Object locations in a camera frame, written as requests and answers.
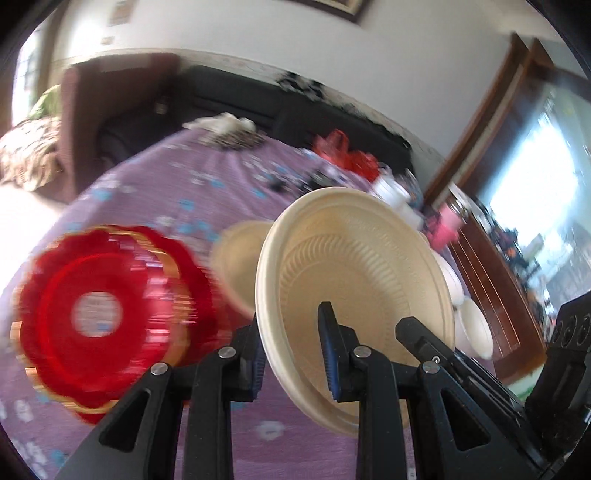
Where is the white foam bowl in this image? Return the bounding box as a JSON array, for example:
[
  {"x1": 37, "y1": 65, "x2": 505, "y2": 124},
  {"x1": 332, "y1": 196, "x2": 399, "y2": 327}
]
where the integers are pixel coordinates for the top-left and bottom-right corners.
[{"x1": 432, "y1": 251, "x2": 494, "y2": 360}]

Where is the beige plastic ribbed bowl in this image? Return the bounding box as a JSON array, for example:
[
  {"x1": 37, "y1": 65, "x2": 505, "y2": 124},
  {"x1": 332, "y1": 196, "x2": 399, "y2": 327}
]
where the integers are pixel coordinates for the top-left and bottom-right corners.
[{"x1": 256, "y1": 187, "x2": 455, "y2": 437}]

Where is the pink knit-sleeved flask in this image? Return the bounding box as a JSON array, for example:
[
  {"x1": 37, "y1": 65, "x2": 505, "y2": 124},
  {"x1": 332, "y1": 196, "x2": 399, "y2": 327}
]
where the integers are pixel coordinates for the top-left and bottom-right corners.
[{"x1": 427, "y1": 197, "x2": 470, "y2": 252}]

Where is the white plastic jar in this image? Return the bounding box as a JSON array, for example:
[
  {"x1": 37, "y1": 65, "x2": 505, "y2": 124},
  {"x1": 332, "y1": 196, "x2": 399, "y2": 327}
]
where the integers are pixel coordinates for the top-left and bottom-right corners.
[{"x1": 370, "y1": 175, "x2": 411, "y2": 210}]

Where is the large red scalloped plate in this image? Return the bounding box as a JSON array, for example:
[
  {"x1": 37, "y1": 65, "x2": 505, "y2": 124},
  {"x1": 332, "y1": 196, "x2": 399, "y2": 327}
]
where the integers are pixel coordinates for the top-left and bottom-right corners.
[{"x1": 10, "y1": 225, "x2": 231, "y2": 424}]

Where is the purple floral tablecloth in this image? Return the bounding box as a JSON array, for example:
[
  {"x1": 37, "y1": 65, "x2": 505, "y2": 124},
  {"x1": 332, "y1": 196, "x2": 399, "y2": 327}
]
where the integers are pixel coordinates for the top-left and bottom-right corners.
[{"x1": 1, "y1": 130, "x2": 369, "y2": 479}]

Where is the red plastic bag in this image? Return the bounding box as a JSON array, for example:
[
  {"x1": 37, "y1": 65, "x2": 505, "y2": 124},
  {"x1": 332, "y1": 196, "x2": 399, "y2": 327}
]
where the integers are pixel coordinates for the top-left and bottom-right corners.
[{"x1": 312, "y1": 130, "x2": 380, "y2": 182}]

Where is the leopard print cloth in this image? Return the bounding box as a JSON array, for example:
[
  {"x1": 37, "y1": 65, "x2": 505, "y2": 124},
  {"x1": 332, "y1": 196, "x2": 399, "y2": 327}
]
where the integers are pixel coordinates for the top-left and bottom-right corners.
[{"x1": 199, "y1": 131, "x2": 266, "y2": 151}]

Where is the white cloth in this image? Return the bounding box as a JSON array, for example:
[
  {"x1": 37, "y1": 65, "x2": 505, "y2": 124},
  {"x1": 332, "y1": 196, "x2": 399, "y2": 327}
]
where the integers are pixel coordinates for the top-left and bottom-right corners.
[{"x1": 182, "y1": 112, "x2": 256, "y2": 135}]

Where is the black leather sofa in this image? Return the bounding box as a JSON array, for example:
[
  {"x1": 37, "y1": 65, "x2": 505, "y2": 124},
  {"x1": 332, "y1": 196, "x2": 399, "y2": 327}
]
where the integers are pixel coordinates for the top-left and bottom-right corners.
[{"x1": 96, "y1": 66, "x2": 415, "y2": 174}]

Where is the patterned brown throw blanket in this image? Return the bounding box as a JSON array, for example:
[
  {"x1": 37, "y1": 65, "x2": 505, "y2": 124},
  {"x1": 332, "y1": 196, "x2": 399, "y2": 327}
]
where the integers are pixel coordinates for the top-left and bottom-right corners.
[{"x1": 1, "y1": 117, "x2": 63, "y2": 191}]

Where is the maroon armchair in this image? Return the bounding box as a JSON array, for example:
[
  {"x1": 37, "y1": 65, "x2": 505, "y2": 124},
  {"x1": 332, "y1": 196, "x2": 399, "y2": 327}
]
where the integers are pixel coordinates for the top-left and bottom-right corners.
[{"x1": 48, "y1": 53, "x2": 179, "y2": 203}]

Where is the green cushion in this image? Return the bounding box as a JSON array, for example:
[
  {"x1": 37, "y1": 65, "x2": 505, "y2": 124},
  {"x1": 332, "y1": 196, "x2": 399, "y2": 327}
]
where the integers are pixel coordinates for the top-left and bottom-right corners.
[{"x1": 27, "y1": 84, "x2": 62, "y2": 120}]

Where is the framed wall painting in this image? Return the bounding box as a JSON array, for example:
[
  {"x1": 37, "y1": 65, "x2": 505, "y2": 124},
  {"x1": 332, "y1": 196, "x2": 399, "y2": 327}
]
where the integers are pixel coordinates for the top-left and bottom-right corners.
[{"x1": 293, "y1": 0, "x2": 373, "y2": 24}]

